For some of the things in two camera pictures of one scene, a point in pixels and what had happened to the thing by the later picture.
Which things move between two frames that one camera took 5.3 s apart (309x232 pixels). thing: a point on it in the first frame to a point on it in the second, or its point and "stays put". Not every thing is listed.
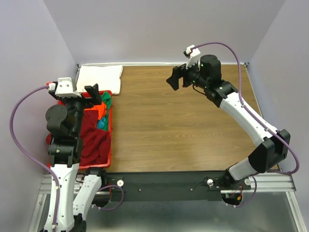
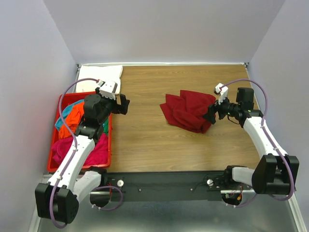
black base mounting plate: [173, 185] stays put
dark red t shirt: [96, 143] to [187, 110]
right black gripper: [179, 72] to [209, 116]
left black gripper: [95, 99] to [122, 108]
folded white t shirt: [107, 77] stays put
